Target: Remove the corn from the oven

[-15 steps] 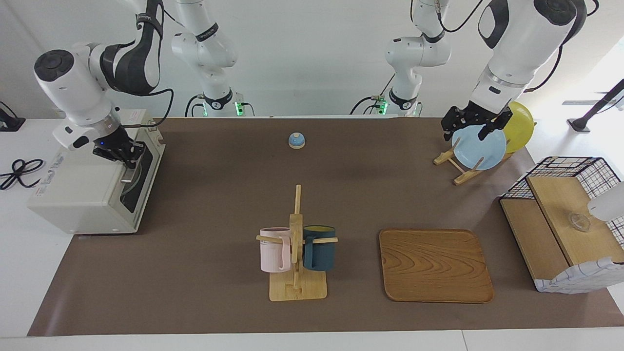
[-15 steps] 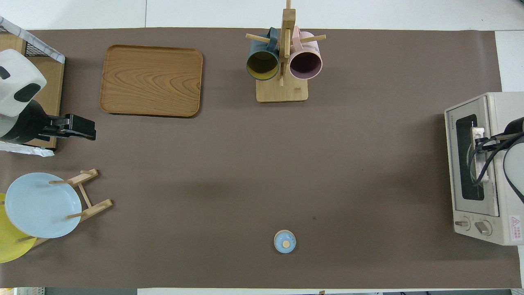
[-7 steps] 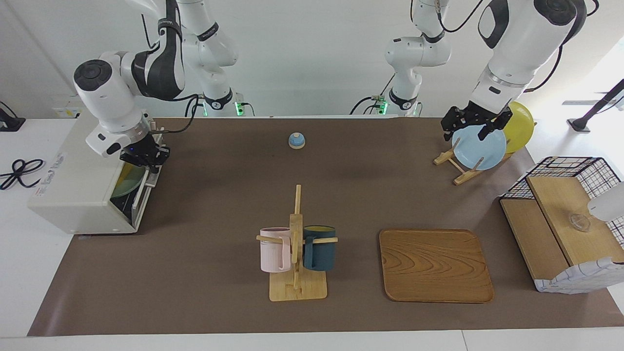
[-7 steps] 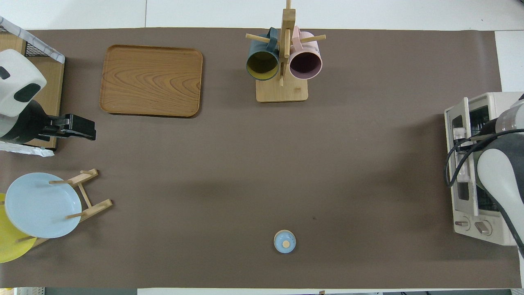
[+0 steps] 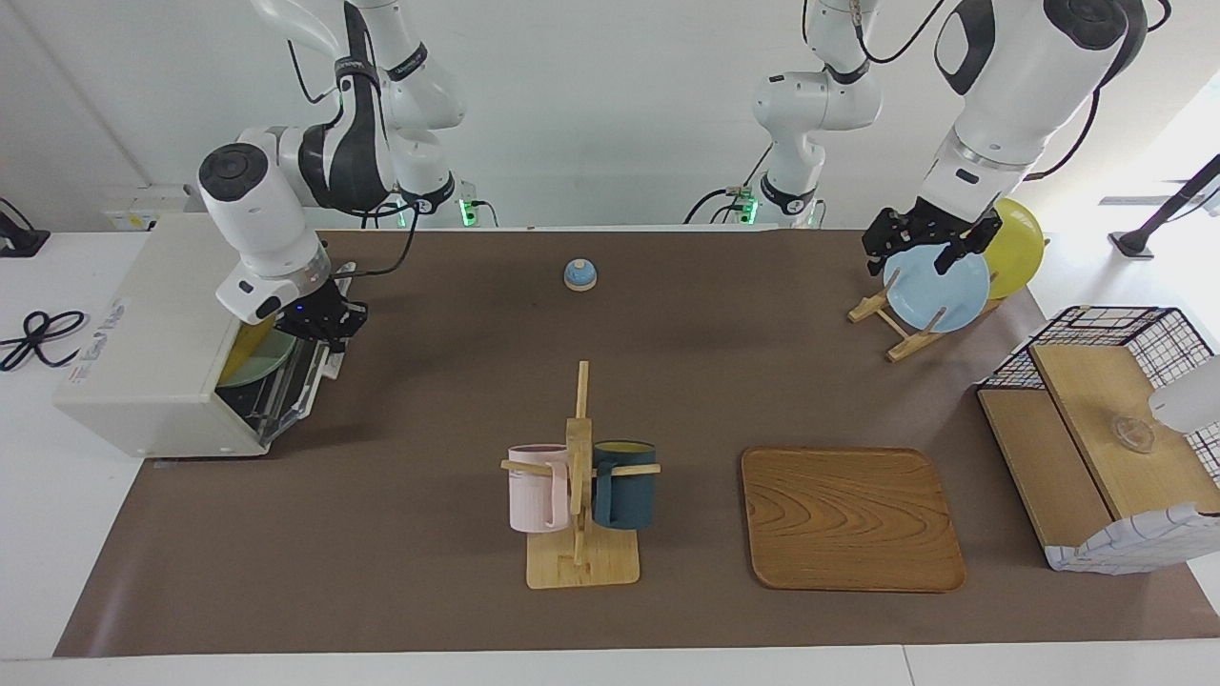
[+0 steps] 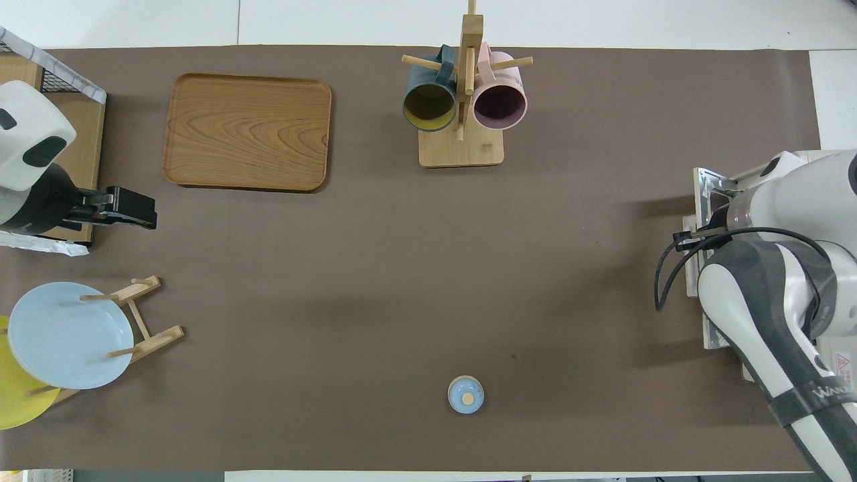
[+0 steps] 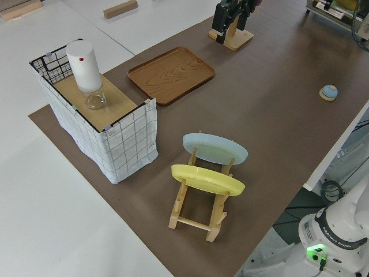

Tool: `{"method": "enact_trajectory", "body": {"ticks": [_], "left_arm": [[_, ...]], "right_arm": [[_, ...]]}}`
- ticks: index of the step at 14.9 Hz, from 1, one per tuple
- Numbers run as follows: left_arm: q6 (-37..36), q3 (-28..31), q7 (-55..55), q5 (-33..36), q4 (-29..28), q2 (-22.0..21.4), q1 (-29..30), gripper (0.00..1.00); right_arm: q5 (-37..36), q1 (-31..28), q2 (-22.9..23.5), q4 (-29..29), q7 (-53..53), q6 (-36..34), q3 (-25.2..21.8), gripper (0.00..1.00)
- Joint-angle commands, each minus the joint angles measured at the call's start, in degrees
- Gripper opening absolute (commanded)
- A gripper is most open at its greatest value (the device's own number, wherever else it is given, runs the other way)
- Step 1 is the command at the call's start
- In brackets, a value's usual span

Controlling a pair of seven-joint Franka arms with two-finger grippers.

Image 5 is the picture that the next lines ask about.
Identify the white rounded device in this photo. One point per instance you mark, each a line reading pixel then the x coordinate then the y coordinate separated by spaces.
pixel 1191 400

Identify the small blue call bell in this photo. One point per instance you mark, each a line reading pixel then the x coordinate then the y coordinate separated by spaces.
pixel 580 275

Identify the wooden plate rack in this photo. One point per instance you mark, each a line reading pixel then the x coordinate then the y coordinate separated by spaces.
pixel 910 345

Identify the dark teal mug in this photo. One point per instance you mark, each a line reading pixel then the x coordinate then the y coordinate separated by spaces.
pixel 629 495

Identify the light blue plate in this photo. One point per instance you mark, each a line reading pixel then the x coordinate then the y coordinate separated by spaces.
pixel 934 297

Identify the white checked cloth liner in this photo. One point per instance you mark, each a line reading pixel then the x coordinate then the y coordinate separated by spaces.
pixel 1125 548

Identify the wooden mug rack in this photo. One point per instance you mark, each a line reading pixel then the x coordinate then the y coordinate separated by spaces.
pixel 581 567

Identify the black stand foot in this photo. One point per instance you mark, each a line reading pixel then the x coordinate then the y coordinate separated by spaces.
pixel 19 243

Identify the yellow plate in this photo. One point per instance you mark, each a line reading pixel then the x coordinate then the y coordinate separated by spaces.
pixel 1018 252

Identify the black tripod stand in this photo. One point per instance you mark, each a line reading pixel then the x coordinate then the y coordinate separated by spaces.
pixel 1134 243

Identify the light green plate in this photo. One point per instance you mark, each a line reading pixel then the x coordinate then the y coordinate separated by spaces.
pixel 274 367

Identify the brown table mat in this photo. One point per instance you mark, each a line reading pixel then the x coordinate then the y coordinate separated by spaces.
pixel 429 400

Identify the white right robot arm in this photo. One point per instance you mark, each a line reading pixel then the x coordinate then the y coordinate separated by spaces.
pixel 257 210

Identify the small clear glass dish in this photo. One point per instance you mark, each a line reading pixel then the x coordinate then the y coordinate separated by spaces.
pixel 1132 434

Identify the white wall socket box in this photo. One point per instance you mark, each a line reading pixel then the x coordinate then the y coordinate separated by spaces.
pixel 129 220

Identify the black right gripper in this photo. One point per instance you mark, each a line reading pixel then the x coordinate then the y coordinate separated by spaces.
pixel 324 314

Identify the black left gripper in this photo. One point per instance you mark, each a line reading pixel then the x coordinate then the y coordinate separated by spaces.
pixel 929 227

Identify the yellow corn cob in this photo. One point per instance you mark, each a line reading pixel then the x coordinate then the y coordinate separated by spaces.
pixel 243 348

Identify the pink mug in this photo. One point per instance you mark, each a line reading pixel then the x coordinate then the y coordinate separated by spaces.
pixel 534 491

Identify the white toaster oven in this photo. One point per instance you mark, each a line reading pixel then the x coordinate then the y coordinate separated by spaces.
pixel 143 353

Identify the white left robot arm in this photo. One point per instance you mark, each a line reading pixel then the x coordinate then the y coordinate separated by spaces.
pixel 1029 86

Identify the brown wooden tray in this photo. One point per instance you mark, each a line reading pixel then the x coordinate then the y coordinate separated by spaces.
pixel 848 524

